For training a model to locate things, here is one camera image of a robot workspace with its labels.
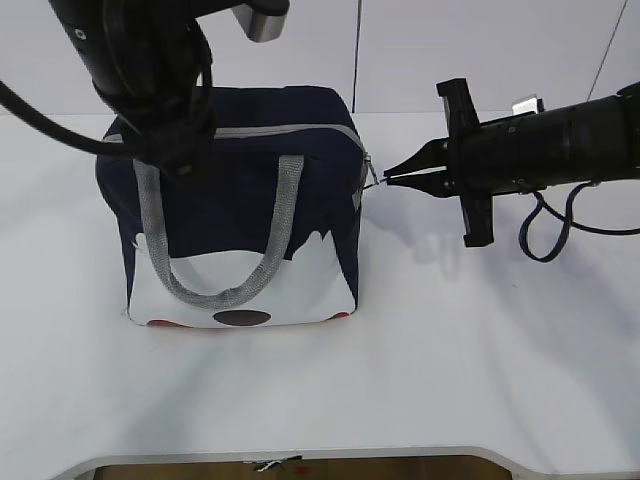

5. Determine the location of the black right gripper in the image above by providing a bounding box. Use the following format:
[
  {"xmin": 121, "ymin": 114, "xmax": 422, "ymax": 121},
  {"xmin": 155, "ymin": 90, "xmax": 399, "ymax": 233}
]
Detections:
[{"xmin": 384, "ymin": 78, "xmax": 500, "ymax": 248}]

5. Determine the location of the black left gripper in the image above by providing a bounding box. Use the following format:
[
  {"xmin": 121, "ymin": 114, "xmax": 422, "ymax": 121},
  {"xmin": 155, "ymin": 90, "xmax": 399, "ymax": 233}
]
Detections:
[{"xmin": 107, "ymin": 84, "xmax": 216, "ymax": 178}]

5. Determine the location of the navy blue lunch bag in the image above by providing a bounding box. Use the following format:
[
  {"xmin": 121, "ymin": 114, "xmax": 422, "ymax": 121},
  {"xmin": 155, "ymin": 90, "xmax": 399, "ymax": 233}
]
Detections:
[{"xmin": 95, "ymin": 86, "xmax": 369, "ymax": 329}]

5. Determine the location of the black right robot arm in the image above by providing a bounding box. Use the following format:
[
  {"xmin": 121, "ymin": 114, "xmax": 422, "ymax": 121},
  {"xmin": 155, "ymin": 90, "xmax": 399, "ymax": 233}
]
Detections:
[{"xmin": 383, "ymin": 78, "xmax": 639, "ymax": 248}]

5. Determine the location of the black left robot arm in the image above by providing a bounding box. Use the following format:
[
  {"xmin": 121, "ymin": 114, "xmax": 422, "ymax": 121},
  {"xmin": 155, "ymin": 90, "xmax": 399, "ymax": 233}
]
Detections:
[{"xmin": 50, "ymin": 1, "xmax": 215, "ymax": 182}]

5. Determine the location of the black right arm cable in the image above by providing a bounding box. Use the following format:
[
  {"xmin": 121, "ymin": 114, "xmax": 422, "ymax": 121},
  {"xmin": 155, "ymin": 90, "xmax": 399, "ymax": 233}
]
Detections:
[{"xmin": 518, "ymin": 179, "xmax": 640, "ymax": 262}]

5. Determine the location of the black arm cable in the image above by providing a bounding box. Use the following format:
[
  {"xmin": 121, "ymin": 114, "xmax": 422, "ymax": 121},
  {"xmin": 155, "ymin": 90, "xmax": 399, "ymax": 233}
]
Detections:
[
  {"xmin": 0, "ymin": 24, "xmax": 216, "ymax": 159},
  {"xmin": 518, "ymin": 179, "xmax": 640, "ymax": 262}
]

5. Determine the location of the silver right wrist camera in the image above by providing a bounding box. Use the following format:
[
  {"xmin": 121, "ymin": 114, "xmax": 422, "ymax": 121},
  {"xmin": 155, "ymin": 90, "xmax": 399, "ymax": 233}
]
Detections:
[{"xmin": 511, "ymin": 95, "xmax": 542, "ymax": 116}]

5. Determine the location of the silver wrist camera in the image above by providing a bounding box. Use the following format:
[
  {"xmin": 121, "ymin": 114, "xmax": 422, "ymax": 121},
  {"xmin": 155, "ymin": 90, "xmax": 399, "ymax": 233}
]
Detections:
[
  {"xmin": 232, "ymin": 0, "xmax": 290, "ymax": 43},
  {"xmin": 511, "ymin": 95, "xmax": 542, "ymax": 116}
]

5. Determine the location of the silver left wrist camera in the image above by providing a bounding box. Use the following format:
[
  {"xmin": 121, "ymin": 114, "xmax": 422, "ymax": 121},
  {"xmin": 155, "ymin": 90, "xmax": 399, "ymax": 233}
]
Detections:
[{"xmin": 232, "ymin": 0, "xmax": 290, "ymax": 43}]

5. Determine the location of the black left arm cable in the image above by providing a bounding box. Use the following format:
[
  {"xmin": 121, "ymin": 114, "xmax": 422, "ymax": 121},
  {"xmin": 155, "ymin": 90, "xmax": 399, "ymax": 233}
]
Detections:
[{"xmin": 0, "ymin": 24, "xmax": 216, "ymax": 159}]

